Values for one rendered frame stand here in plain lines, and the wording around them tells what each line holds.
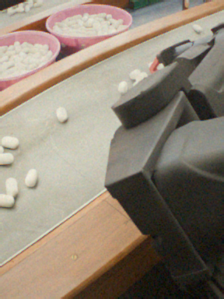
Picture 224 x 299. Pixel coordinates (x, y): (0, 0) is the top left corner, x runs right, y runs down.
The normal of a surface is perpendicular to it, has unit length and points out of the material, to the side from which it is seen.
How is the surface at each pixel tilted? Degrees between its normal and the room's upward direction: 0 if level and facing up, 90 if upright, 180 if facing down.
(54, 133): 0
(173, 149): 43
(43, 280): 0
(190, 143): 30
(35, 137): 0
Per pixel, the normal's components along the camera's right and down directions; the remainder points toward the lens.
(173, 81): 0.70, -0.31
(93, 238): 0.01, -0.71
